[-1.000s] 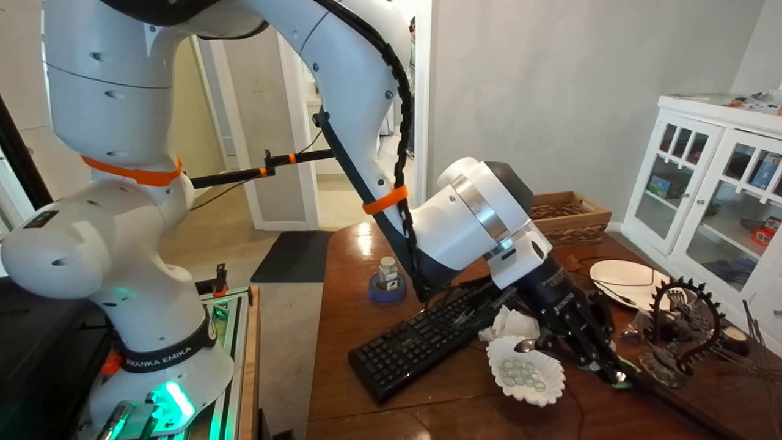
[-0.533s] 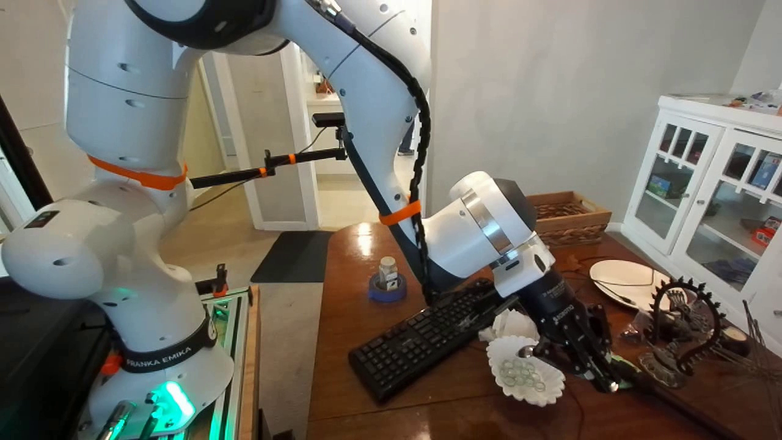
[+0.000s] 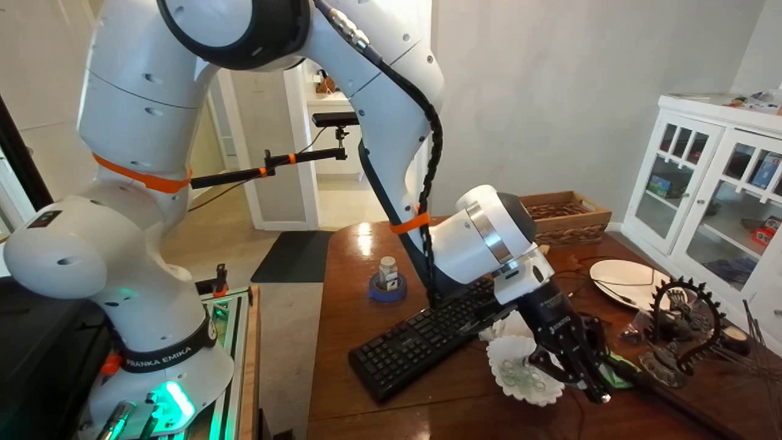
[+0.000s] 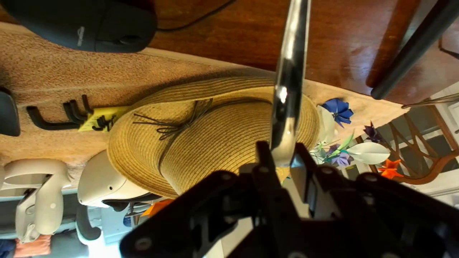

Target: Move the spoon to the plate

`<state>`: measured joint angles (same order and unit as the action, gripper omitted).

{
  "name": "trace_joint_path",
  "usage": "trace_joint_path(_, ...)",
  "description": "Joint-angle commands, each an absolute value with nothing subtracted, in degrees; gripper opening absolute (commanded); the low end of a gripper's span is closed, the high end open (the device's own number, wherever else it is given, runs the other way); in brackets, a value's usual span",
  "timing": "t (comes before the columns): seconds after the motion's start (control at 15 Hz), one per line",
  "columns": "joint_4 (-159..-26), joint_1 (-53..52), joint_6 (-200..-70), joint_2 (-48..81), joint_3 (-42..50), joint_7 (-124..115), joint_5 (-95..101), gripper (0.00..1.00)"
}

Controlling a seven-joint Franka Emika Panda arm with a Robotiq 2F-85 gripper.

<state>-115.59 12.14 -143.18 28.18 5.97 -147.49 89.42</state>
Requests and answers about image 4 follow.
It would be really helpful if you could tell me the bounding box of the white artificial flower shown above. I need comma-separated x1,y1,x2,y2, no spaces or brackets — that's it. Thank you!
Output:
345,141,393,168

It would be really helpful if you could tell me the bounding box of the woven straw hat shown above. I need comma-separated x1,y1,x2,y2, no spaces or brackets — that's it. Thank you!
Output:
104,70,321,198

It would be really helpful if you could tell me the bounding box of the brown wooden chair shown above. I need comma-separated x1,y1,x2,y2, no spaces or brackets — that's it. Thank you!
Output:
381,99,459,186

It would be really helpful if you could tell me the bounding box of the white VR controller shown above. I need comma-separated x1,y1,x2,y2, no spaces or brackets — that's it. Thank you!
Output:
1,159,71,241

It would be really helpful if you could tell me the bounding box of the black metal bar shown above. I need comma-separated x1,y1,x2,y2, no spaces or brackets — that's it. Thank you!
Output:
370,0,459,100

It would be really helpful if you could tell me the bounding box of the black computer mouse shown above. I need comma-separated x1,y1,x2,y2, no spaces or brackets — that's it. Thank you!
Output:
1,0,159,55

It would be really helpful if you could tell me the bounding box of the yellow flat tag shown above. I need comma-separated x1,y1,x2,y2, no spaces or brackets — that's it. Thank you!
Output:
77,105,130,133

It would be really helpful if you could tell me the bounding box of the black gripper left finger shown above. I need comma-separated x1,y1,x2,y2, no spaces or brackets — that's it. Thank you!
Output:
119,139,289,258

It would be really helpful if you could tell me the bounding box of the orange artificial flower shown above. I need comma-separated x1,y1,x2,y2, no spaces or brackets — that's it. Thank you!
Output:
378,158,406,182

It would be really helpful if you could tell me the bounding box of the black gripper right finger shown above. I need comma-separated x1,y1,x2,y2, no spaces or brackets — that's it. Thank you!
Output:
288,142,459,258

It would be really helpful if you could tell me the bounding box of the black mouse cable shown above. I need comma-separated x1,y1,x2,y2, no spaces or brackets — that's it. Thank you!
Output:
155,0,238,34

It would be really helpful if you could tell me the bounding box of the black hex key set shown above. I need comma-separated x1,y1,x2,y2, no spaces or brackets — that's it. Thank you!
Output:
26,93,94,132

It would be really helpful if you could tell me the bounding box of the white VR headset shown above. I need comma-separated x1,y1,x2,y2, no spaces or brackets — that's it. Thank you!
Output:
76,149,150,211

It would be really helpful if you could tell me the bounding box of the blue artificial flower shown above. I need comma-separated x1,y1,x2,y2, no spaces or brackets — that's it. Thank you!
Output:
320,98,355,126

